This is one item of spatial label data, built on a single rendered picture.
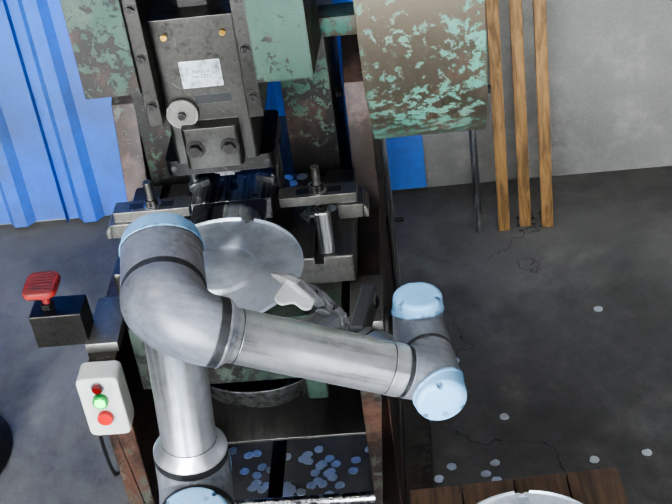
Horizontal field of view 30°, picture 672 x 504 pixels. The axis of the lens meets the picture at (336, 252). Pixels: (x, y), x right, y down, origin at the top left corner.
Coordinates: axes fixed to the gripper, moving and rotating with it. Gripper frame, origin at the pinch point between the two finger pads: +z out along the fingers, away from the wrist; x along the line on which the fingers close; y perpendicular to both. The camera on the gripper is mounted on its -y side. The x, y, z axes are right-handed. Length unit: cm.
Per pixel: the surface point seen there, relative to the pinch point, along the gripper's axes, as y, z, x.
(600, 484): -27, -47, 40
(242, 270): -0.8, 9.3, -1.5
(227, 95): -16.3, 23.1, -23.9
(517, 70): -135, 38, 32
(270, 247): -8.7, 9.8, -1.2
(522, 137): -133, 36, 51
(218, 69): -15.8, 23.8, -29.0
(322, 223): -20.3, 7.7, -0.1
